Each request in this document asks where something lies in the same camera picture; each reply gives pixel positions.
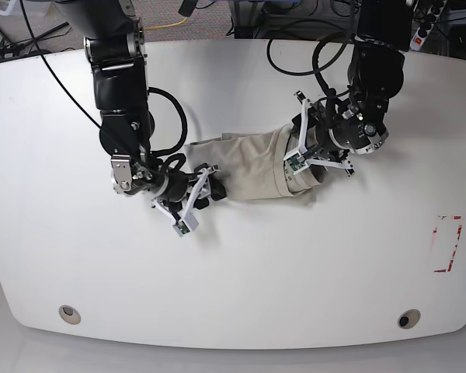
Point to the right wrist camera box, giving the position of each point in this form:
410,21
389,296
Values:
186,225

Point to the red tape rectangle marking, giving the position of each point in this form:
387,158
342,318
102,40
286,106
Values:
445,240

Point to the white power strip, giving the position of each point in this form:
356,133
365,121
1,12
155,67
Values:
426,17

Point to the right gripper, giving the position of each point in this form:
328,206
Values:
195,192

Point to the beige T-shirt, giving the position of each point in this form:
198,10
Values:
252,166

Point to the table cable grommet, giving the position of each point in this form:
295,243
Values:
69,315
409,319

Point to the right table cable grommet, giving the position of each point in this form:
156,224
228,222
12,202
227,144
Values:
409,319

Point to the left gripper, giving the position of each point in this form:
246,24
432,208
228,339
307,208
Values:
314,136

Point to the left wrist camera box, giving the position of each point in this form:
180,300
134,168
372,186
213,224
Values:
296,161

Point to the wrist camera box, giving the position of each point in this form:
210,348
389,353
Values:
186,225
296,161

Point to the black tripod stand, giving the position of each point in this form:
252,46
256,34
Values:
11,50

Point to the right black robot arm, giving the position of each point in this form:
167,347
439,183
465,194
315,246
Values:
114,47

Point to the left table cable grommet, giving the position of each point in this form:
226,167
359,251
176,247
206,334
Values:
69,315

